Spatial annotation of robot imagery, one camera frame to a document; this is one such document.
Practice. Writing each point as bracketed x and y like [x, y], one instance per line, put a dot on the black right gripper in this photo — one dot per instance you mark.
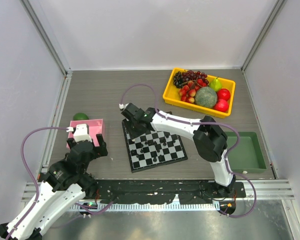
[133, 134]

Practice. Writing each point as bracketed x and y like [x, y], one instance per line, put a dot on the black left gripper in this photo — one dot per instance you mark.
[100, 150]

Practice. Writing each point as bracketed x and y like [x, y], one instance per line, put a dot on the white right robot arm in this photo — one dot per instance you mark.
[208, 137]

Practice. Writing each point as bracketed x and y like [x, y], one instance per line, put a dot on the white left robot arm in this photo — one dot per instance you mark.
[65, 183]

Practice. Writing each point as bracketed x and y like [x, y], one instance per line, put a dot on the black white chess board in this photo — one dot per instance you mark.
[153, 149]

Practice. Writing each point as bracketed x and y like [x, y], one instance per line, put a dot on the green lime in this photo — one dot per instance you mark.
[80, 117]

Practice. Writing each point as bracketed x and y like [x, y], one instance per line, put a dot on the dark grape bunch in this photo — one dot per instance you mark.
[189, 78]

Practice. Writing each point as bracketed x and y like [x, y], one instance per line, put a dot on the yellow plastic fruit tray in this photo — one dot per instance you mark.
[184, 97]

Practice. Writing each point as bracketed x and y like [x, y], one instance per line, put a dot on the green netted melon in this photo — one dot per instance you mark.
[206, 97]

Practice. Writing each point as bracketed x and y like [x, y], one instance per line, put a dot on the red apple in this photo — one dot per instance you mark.
[221, 105]
[224, 94]

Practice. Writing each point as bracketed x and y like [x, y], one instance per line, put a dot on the green pear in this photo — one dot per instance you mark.
[215, 84]

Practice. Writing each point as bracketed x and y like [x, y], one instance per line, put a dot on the green plastic tray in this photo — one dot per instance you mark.
[247, 156]

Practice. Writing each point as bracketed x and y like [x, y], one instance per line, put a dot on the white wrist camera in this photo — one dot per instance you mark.
[80, 133]

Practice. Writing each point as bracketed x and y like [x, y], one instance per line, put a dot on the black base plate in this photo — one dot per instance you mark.
[159, 192]

